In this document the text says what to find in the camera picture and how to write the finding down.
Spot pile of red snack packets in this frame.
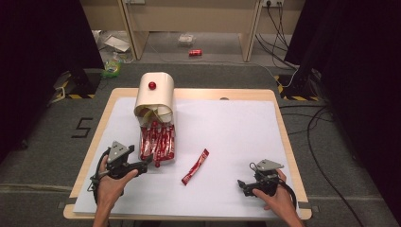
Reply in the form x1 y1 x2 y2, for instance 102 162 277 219
138 121 177 168

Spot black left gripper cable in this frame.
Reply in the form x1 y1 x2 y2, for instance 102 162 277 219
87 148 112 206

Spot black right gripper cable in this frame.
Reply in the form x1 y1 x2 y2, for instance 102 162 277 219
277 179 299 211

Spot white wall socket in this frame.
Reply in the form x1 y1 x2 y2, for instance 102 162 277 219
261 0 285 9

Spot person's right hand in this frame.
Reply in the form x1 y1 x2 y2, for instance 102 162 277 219
252 169 297 218

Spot red stick packet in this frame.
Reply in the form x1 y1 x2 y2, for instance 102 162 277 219
181 148 210 186

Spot person's left hand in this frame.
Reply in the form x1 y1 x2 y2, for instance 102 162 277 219
96 164 139 206

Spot white sheet mat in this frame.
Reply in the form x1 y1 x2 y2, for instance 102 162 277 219
73 96 302 219

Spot white paper box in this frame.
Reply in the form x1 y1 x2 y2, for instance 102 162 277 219
103 34 131 53

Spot cream storage box red knob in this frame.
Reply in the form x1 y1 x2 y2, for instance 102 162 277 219
133 71 177 128

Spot black cables from socket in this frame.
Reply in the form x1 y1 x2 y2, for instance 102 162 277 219
254 2 299 70

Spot black floor cables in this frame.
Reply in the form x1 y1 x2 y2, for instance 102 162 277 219
278 104 368 227

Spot black stand base hazard tape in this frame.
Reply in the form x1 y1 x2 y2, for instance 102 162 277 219
52 68 102 100
273 73 322 102

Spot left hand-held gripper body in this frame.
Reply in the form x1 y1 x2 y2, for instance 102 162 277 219
105 140 140 180

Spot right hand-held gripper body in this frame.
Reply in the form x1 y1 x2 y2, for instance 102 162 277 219
250 159 286 196

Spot black curtain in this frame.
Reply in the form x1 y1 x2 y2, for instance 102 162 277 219
0 0 106 165
284 0 401 218

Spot green snack packet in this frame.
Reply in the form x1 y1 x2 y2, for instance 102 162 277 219
100 59 123 79

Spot light wooden desk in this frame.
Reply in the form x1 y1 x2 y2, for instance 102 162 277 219
78 0 306 62

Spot clear plastic bag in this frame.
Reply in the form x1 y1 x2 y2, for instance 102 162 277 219
177 33 197 48

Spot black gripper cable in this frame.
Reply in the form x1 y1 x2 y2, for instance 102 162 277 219
277 179 299 211
87 148 112 206

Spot row of red sachets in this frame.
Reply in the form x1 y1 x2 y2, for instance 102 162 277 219
140 121 176 163

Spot grey tape piece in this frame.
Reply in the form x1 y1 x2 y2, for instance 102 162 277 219
57 197 78 210
297 201 320 213

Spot wooden table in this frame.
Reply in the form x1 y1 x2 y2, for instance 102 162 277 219
62 88 313 221

